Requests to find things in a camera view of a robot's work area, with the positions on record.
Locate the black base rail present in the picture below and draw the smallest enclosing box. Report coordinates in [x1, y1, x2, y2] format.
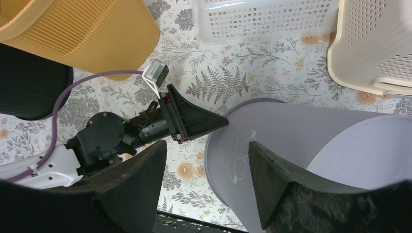
[152, 210, 244, 233]

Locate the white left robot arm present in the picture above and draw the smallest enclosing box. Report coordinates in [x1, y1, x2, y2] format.
[0, 84, 229, 189]

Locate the white mesh plastic basket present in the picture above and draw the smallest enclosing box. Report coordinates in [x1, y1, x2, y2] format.
[191, 0, 339, 46]

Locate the yellow plastic waste bin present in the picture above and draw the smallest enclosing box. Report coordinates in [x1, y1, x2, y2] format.
[0, 0, 160, 81]

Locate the black bucket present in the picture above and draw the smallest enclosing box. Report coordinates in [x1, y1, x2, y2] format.
[0, 44, 74, 121]

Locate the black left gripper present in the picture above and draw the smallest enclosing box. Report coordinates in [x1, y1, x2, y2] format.
[129, 84, 229, 149]

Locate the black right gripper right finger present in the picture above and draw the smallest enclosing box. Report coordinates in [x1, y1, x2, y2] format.
[248, 141, 412, 233]

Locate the large cream plastic basket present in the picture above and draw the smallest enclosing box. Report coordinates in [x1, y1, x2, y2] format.
[327, 0, 412, 97]

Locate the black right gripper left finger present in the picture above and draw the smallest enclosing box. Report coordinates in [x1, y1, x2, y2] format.
[0, 140, 167, 233]

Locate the grey plastic bucket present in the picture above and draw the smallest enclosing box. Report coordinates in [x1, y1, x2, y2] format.
[205, 98, 412, 233]

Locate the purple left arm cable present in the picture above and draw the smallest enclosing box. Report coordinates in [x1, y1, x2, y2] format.
[6, 70, 144, 184]

